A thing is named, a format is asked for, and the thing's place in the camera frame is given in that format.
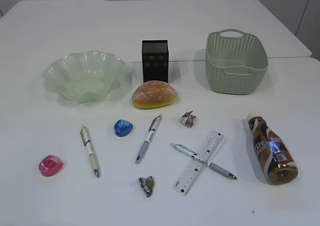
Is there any sugared bread bun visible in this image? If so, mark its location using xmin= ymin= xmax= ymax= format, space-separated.
xmin=131 ymin=80 xmax=178 ymax=109

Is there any pink paper ball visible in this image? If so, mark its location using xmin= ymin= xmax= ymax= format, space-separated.
xmin=179 ymin=111 xmax=197 ymax=128

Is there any grey paper ball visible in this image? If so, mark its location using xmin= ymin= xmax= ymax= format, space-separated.
xmin=138 ymin=176 xmax=155 ymax=197

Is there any brown coffee drink bottle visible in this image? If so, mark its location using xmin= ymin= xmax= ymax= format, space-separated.
xmin=247 ymin=113 xmax=299 ymax=185

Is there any grey grip middle pen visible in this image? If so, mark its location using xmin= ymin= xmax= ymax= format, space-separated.
xmin=135 ymin=114 xmax=163 ymax=164

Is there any grey grip pen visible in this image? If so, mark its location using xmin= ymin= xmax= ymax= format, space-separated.
xmin=170 ymin=143 xmax=237 ymax=180
xmin=135 ymin=114 xmax=163 ymax=164

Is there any grey grip right pen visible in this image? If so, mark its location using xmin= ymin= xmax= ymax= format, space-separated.
xmin=170 ymin=143 xmax=237 ymax=180

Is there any black mesh pen holder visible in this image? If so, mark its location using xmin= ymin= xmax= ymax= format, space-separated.
xmin=141 ymin=40 xmax=169 ymax=83

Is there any green wavy glass plate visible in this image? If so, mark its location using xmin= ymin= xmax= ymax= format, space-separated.
xmin=43 ymin=50 xmax=125 ymax=103

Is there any beige retractable pen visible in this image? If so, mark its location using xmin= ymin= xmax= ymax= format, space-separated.
xmin=80 ymin=125 xmax=101 ymax=178

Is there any green plastic woven basket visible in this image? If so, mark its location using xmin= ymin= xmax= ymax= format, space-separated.
xmin=205 ymin=29 xmax=268 ymax=95

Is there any clear plastic ruler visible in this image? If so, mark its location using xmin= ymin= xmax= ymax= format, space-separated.
xmin=170 ymin=131 xmax=224 ymax=195

